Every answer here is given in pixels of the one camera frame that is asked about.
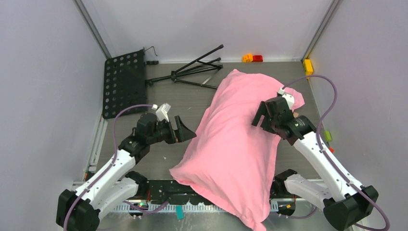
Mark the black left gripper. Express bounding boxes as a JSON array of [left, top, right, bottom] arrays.
[[148, 116, 196, 145]]

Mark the pink pillowcase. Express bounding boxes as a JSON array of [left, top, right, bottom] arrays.
[[169, 68, 306, 231]]

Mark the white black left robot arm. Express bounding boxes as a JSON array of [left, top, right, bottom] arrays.
[[56, 113, 196, 231]]

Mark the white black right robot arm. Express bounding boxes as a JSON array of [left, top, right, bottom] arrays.
[[252, 94, 379, 231]]

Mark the red toy block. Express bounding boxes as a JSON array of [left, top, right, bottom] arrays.
[[252, 55, 263, 63]]

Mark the orange toy block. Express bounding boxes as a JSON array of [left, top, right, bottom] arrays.
[[242, 53, 253, 63]]

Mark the black folded tripod stand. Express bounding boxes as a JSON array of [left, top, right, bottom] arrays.
[[145, 44, 224, 90]]

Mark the yellow toy block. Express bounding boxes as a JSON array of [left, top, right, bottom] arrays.
[[302, 59, 314, 76]]

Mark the green toy block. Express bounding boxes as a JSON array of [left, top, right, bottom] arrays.
[[323, 130, 332, 142]]

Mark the black perforated music stand tray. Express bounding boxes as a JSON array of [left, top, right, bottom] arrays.
[[102, 49, 147, 119]]

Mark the teal tape piece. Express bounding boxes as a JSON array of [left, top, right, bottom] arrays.
[[175, 205, 184, 220]]

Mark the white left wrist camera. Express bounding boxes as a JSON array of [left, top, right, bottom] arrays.
[[155, 103, 171, 122]]

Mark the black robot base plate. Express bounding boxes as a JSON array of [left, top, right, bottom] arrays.
[[135, 180, 213, 205]]

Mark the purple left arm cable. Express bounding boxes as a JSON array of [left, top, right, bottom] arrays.
[[63, 103, 159, 231]]

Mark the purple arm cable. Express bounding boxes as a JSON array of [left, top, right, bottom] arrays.
[[63, 103, 159, 231], [280, 74, 391, 231]]

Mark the aluminium slotted rail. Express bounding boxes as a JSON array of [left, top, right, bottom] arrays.
[[113, 199, 305, 214]]

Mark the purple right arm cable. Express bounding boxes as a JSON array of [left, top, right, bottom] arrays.
[[280, 74, 391, 231]]

